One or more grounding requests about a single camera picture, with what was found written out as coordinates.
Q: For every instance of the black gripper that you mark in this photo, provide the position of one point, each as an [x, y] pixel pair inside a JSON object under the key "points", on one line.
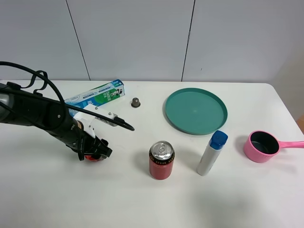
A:
{"points": [[72, 134]]}

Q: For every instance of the red yellow bumpy ball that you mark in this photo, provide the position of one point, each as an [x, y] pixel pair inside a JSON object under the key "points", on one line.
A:
{"points": [[94, 158]]}

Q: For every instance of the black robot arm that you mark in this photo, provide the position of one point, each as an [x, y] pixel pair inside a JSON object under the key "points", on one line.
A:
{"points": [[52, 118]]}

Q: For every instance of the small grey coffee capsule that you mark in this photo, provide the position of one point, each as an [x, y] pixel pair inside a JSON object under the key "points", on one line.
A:
{"points": [[135, 103]]}

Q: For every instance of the blue green toothpaste box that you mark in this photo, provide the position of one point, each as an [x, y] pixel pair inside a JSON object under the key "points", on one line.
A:
{"points": [[98, 96]]}

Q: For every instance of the red soda can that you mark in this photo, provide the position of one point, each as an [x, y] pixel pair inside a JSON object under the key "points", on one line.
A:
{"points": [[161, 159]]}

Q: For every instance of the teal round plate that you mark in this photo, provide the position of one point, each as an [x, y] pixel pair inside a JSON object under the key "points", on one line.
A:
{"points": [[195, 111]]}

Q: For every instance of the white bottle blue cap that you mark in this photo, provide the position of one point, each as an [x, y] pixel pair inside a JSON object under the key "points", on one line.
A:
{"points": [[211, 153]]}

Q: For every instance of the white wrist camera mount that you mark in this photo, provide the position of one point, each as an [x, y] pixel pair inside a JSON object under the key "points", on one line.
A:
{"points": [[88, 121]]}

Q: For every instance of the pink saucepan with handle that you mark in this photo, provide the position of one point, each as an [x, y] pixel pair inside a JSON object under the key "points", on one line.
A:
{"points": [[261, 146]]}

